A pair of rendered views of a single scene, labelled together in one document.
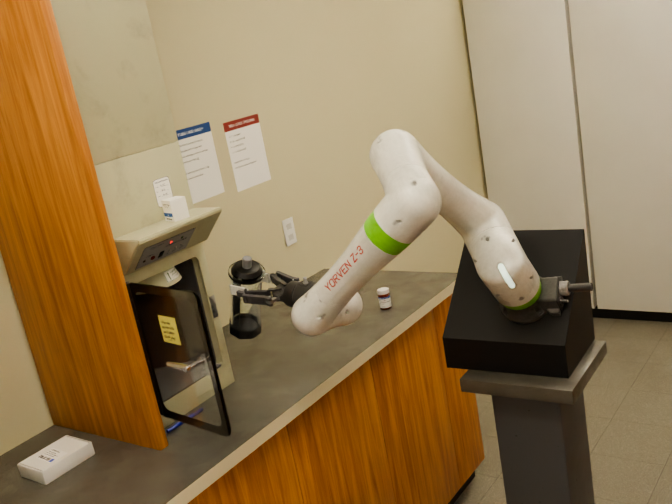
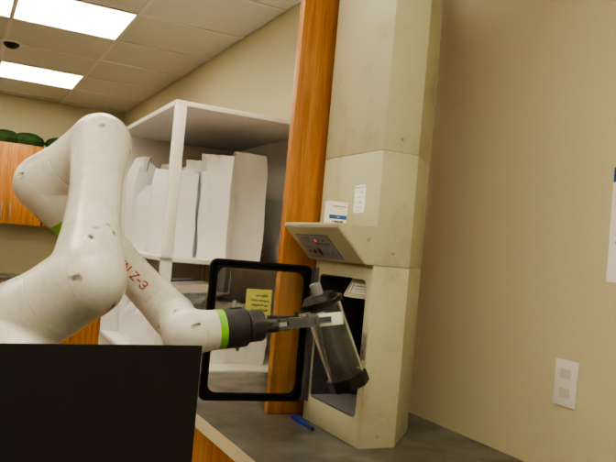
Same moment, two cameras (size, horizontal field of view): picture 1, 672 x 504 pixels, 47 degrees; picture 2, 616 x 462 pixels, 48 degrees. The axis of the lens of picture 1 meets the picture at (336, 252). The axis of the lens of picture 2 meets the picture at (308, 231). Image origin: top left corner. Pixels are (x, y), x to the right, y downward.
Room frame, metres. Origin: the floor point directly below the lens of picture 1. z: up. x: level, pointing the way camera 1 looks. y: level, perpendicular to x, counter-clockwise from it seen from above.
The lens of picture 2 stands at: (2.88, -1.30, 1.43)
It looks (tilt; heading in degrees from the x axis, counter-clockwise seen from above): 2 degrees up; 115
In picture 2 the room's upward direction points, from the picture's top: 5 degrees clockwise
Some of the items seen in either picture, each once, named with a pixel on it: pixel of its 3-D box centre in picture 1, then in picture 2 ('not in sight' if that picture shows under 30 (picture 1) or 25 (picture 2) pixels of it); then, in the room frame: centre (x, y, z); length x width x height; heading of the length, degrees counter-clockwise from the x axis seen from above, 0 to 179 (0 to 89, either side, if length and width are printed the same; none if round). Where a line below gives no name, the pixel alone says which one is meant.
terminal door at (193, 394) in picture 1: (177, 358); (256, 331); (1.91, 0.46, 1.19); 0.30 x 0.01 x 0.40; 45
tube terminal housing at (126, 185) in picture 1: (140, 283); (378, 294); (2.22, 0.59, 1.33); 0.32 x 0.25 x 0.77; 142
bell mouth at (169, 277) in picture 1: (150, 275); (375, 289); (2.22, 0.55, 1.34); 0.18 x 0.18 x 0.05
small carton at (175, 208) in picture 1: (175, 208); (335, 213); (2.14, 0.42, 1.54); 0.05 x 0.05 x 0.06; 38
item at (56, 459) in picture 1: (56, 458); not in sight; (1.93, 0.85, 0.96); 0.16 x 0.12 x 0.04; 141
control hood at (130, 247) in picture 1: (172, 240); (326, 242); (2.11, 0.44, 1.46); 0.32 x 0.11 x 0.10; 142
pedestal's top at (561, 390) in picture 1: (534, 366); not in sight; (2.03, -0.50, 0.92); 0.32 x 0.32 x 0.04; 54
